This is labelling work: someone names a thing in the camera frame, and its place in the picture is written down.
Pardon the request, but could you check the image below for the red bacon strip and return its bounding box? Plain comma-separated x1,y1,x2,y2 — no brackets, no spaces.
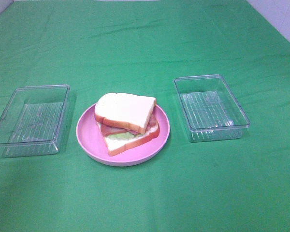
99,115,160,138

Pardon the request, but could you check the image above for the green lettuce leaf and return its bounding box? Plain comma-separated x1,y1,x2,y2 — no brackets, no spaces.
106,132,142,140

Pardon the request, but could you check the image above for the bread slice orange crust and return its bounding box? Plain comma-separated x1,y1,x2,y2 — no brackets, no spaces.
96,122,159,156

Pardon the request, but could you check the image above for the pink bacon strip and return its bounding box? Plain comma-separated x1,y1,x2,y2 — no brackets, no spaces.
126,130,139,135

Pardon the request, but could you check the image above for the pink round plate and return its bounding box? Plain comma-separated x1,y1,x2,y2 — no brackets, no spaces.
76,104,170,167

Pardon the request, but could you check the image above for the clear plastic tray right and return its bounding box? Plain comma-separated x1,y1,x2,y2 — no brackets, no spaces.
173,74,250,142

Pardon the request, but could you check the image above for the clear plastic tray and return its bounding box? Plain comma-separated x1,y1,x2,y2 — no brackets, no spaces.
0,85,70,158
173,74,250,142

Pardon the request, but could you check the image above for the clear plastic tray left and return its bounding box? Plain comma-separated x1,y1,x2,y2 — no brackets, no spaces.
0,85,70,158

